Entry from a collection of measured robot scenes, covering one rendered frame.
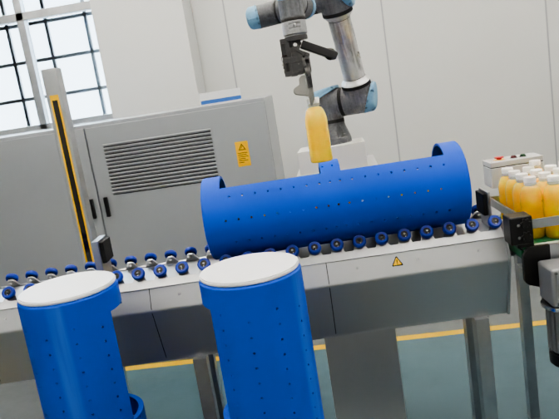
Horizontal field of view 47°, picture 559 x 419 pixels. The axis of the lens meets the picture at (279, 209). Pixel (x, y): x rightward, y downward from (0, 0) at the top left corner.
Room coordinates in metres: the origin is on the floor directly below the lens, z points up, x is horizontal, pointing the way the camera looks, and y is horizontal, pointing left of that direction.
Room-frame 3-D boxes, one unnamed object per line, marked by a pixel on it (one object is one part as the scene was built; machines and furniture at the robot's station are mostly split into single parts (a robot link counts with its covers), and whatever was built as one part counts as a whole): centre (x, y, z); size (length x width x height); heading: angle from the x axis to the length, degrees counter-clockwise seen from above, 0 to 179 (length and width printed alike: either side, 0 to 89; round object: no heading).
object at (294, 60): (2.02, -0.12, 1.58); 0.09 x 0.08 x 0.12; 88
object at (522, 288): (2.45, -0.91, 0.50); 0.04 x 0.04 x 1.00; 88
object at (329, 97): (2.65, -0.27, 1.40); 0.13 x 0.12 x 0.14; 68
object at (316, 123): (2.01, -0.15, 1.35); 0.07 x 0.07 x 0.19
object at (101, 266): (2.22, 0.63, 1.00); 0.10 x 0.04 x 0.15; 178
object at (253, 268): (1.72, 0.11, 1.03); 0.28 x 0.28 x 0.01
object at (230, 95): (3.96, 0.24, 1.48); 0.24 x 0.12 x 0.08; 92
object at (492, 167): (2.45, -0.91, 1.05); 0.20 x 0.10 x 0.10; 88
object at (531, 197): (2.04, -0.81, 0.99); 0.07 x 0.07 x 0.19
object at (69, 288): (1.82, 0.65, 1.03); 0.28 x 0.28 x 0.01
